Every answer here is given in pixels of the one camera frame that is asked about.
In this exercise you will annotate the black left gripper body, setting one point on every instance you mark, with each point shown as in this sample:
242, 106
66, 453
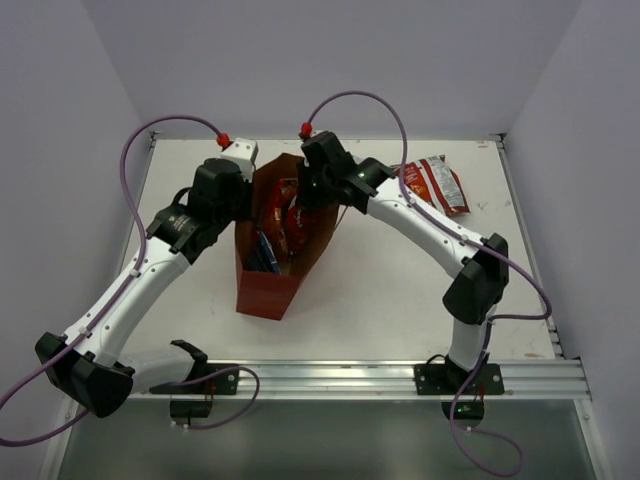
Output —
242, 198

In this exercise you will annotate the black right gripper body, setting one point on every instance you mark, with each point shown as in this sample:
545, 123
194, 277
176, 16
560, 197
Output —
314, 190

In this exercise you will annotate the bright red patterned snack bag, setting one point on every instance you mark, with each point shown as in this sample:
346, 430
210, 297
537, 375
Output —
275, 213

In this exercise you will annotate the dark red chip bag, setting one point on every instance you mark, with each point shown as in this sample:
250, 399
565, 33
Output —
436, 183
298, 227

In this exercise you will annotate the red paper bag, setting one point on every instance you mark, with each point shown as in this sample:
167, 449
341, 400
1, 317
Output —
268, 295

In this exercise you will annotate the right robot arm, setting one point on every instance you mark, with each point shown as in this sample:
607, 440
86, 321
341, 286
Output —
478, 277

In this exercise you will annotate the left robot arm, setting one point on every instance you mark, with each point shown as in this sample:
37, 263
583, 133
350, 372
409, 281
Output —
85, 362

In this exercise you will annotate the blue snack bag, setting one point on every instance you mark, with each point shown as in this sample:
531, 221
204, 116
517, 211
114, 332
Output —
262, 258

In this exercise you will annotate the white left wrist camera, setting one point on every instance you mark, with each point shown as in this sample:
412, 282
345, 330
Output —
242, 152

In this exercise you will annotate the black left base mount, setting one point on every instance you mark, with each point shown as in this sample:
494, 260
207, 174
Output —
220, 378

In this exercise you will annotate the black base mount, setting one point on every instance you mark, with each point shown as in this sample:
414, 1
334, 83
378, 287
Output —
220, 378
438, 376

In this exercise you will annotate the aluminium mounting rail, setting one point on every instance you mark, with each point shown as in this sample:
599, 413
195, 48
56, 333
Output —
393, 380

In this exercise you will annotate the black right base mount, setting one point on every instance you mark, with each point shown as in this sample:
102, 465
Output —
438, 376

